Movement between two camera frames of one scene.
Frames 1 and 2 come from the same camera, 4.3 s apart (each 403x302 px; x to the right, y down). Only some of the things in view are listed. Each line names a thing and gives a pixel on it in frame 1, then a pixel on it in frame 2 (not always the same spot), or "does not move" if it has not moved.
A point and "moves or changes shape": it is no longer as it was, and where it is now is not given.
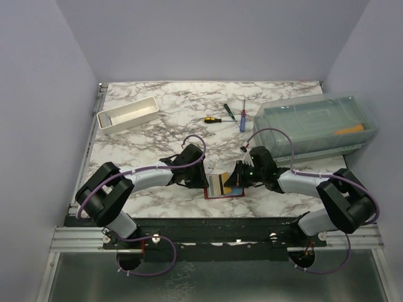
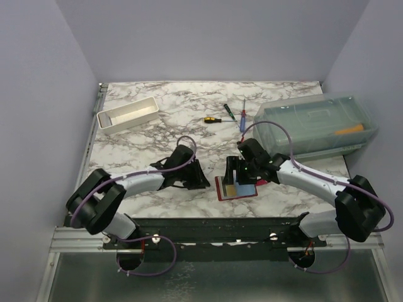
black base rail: x=214 y=239 does not move
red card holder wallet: x=216 y=189 moves or changes shape
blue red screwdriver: x=242 y=124 does not move
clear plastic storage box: x=320 y=126 does not move
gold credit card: x=214 y=185 → x=231 y=190
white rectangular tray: x=128 y=115 does not move
